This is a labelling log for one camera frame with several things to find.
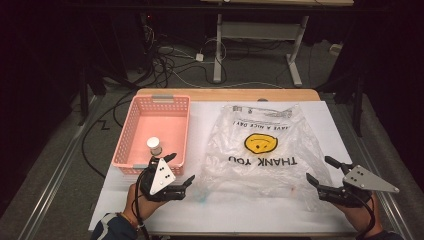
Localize pink plastic basket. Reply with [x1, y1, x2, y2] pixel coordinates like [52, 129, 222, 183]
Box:
[111, 94, 192, 177]

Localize hand-held gripper cable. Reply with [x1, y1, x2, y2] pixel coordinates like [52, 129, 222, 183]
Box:
[349, 190, 377, 236]
[131, 168, 151, 240]

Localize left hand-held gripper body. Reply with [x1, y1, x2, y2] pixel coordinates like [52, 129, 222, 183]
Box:
[138, 156, 187, 203]

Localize white table cover sheet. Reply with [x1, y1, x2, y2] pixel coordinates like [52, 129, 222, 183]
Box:
[88, 99, 359, 234]

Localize clear smiley plastic bag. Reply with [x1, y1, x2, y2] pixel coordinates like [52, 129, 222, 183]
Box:
[196, 103, 334, 213]

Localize white metal desk frame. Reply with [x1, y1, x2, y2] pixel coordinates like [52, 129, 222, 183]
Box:
[212, 13, 310, 88]

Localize tangle of floor cables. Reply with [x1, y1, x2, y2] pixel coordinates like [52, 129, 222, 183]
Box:
[141, 24, 229, 88]

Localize long black floor cable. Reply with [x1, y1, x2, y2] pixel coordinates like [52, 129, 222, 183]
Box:
[81, 88, 139, 178]

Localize small white-capped bottle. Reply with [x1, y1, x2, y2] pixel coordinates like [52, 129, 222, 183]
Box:
[146, 136, 163, 157]

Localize left hand-held gripper cable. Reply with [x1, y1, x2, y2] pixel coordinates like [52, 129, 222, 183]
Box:
[131, 168, 151, 240]

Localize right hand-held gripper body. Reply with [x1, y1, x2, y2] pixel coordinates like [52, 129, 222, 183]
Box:
[317, 164, 400, 209]

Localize black stand leg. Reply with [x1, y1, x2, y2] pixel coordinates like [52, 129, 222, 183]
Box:
[77, 66, 90, 127]
[352, 75, 365, 138]

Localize person's left hand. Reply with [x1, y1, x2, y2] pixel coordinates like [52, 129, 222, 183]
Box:
[122, 182, 168, 222]

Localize person's right hand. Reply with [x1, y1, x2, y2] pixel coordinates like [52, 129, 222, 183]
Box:
[333, 193, 384, 235]

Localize right hand-held gripper cable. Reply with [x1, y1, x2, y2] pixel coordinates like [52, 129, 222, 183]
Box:
[349, 190, 377, 236]

